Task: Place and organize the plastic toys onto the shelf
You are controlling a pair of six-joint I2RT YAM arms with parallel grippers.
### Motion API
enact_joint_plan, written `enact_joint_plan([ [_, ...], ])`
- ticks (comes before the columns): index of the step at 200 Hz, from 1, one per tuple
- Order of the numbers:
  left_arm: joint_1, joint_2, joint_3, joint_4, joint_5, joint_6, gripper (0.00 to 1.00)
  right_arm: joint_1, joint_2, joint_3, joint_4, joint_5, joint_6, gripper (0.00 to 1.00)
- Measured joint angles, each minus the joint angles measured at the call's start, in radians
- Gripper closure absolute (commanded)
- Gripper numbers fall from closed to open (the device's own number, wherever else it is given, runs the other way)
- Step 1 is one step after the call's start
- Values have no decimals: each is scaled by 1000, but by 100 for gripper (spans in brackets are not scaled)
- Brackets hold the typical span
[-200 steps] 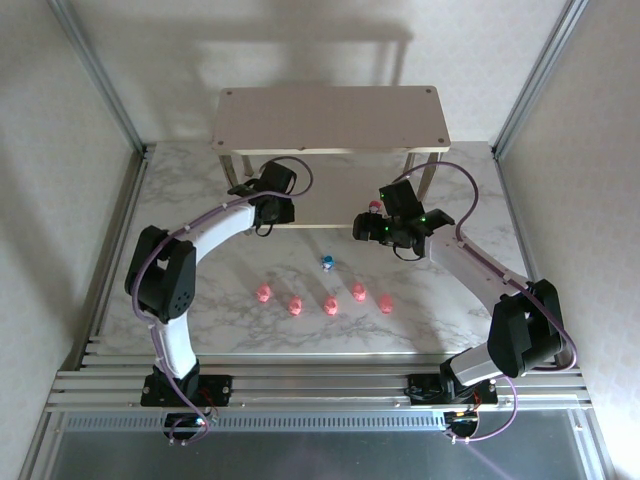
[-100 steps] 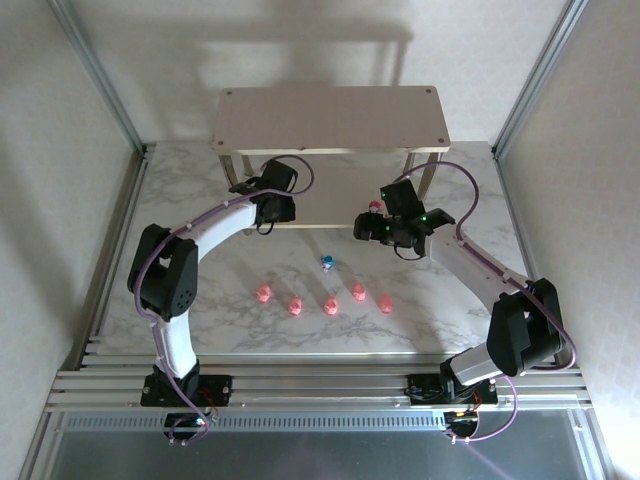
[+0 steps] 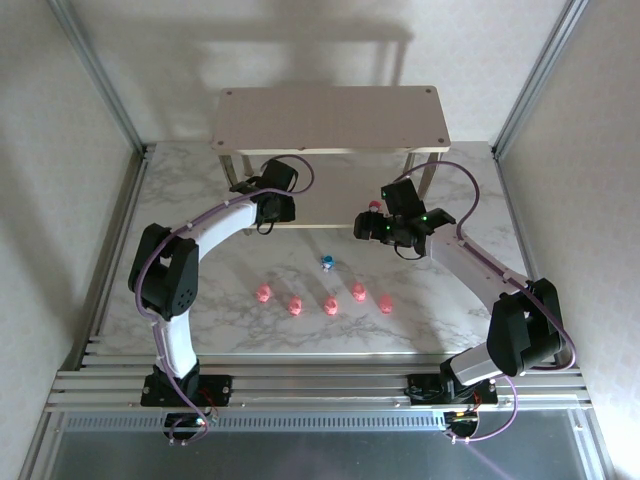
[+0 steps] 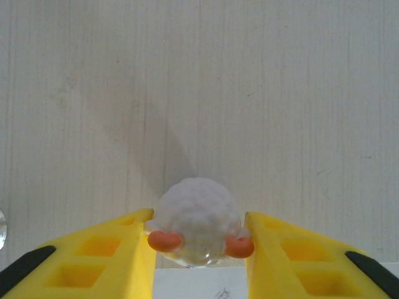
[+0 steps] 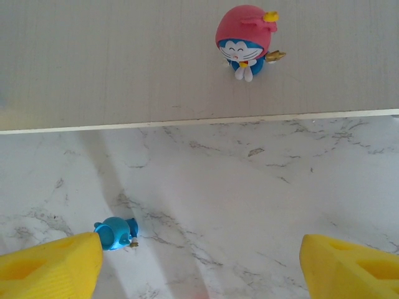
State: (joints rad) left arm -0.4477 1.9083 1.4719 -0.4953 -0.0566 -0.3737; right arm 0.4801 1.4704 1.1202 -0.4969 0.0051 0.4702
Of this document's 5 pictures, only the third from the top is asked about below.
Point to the red-capped plastic figure toy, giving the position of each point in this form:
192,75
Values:
373,204

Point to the blue plastic figure toy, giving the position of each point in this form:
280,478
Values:
327,262

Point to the pink plastic pig toy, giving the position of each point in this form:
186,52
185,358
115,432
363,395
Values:
295,306
385,303
263,293
330,306
358,292

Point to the two-tier shelf with steel legs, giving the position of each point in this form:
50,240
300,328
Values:
330,117

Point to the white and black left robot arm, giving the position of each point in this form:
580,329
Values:
175,345

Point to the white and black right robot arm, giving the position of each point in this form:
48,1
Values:
465,260

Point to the slotted metal vent strip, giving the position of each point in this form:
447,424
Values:
300,422

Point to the grey front panel sheet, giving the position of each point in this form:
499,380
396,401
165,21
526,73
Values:
320,457

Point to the aluminium side frame rail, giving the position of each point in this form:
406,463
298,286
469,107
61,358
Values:
516,215
118,250

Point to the aluminium front frame rails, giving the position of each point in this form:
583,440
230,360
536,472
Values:
320,385

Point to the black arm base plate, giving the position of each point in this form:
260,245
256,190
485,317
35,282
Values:
422,387
215,387

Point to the aluminium frame corner post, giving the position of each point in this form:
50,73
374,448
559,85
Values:
101,75
541,75

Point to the aluminium front frame bar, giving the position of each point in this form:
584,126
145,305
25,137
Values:
600,445
37,447

